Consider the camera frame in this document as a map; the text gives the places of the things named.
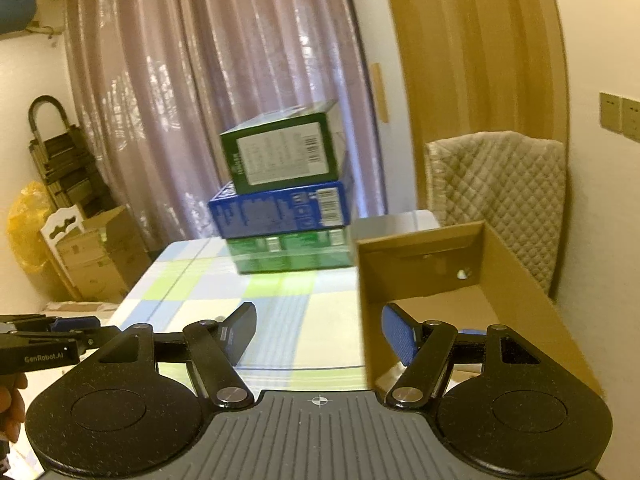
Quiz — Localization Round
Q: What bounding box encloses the person's left hand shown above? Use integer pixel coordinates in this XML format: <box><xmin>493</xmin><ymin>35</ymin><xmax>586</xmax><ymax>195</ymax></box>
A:
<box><xmin>0</xmin><ymin>386</ymin><xmax>29</xmax><ymax>444</ymax></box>

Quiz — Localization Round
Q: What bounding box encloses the flat cardboard sheet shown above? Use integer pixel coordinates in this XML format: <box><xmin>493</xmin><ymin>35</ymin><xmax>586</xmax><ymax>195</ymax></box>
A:
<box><xmin>42</xmin><ymin>300</ymin><xmax>121</xmax><ymax>319</ymax></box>

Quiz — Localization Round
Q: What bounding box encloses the printed cardboard box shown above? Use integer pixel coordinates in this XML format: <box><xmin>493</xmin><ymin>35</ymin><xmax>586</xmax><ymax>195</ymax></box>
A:
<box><xmin>55</xmin><ymin>205</ymin><xmax>151</xmax><ymax>303</ymax></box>

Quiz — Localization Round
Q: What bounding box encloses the blue carton box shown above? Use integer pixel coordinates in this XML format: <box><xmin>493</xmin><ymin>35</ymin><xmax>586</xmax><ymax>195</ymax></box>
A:
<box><xmin>207</xmin><ymin>180</ymin><xmax>353</xmax><ymax>240</ymax></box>

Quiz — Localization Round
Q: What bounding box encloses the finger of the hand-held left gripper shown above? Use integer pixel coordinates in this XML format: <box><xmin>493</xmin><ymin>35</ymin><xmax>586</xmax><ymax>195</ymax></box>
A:
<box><xmin>78</xmin><ymin>325</ymin><xmax>124</xmax><ymax>352</ymax></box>
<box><xmin>0</xmin><ymin>313</ymin><xmax>99</xmax><ymax>334</ymax></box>

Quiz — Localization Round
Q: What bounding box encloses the checked tablecloth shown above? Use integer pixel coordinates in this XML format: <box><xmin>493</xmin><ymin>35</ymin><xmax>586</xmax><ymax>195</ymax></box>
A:
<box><xmin>100</xmin><ymin>210</ymin><xmax>441</xmax><ymax>396</ymax></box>

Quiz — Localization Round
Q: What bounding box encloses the beige wall socket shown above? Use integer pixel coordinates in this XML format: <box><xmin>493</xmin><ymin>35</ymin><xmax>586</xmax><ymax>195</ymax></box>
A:
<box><xmin>620</xmin><ymin>97</ymin><xmax>640</xmax><ymax>137</ymax></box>
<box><xmin>599</xmin><ymin>92</ymin><xmax>623</xmax><ymax>131</ymax></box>

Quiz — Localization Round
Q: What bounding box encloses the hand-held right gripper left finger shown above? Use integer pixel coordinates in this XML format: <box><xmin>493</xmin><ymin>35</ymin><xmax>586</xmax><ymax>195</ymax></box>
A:
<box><xmin>95</xmin><ymin>302</ymin><xmax>258</xmax><ymax>408</ymax></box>

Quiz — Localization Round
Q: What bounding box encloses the pinkish sheer curtain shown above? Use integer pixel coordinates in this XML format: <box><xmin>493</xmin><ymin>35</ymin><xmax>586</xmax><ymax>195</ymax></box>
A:
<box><xmin>62</xmin><ymin>0</ymin><xmax>386</xmax><ymax>261</ymax></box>

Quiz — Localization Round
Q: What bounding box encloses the wooden door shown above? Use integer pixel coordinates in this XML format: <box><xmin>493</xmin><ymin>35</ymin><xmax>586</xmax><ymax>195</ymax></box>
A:
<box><xmin>380</xmin><ymin>0</ymin><xmax>571</xmax><ymax>221</ymax></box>

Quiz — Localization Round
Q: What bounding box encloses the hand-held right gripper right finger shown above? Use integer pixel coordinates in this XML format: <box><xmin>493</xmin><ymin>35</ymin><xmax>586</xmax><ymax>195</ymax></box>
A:
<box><xmin>381</xmin><ymin>302</ymin><xmax>543</xmax><ymax>408</ymax></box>

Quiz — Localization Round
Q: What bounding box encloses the beige quilted cover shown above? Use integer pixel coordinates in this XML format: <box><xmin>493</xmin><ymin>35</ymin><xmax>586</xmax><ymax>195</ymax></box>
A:
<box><xmin>424</xmin><ymin>131</ymin><xmax>568</xmax><ymax>301</ymax></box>

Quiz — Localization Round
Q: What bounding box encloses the light green carton box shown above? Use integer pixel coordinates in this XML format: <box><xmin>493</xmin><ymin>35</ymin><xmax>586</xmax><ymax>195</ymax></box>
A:
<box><xmin>225</xmin><ymin>227</ymin><xmax>353</xmax><ymax>275</ymax></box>

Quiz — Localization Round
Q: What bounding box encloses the dark green carton box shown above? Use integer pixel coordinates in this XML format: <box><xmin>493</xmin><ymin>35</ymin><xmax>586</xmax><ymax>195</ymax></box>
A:
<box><xmin>220</xmin><ymin>101</ymin><xmax>346</xmax><ymax>196</ymax></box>

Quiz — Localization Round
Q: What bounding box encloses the black folding ladder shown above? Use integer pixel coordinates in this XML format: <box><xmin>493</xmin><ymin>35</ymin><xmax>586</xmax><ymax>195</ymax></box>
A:
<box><xmin>27</xmin><ymin>96</ymin><xmax>116</xmax><ymax>221</ymax></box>

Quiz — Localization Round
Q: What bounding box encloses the white carved board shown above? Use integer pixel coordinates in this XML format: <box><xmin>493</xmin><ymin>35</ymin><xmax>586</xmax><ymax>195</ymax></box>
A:
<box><xmin>40</xmin><ymin>205</ymin><xmax>86</xmax><ymax>301</ymax></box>

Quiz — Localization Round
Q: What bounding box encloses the yellow plastic bag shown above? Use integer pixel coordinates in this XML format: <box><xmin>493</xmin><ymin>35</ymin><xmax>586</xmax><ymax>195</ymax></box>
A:
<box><xmin>6</xmin><ymin>180</ymin><xmax>56</xmax><ymax>276</ymax></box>

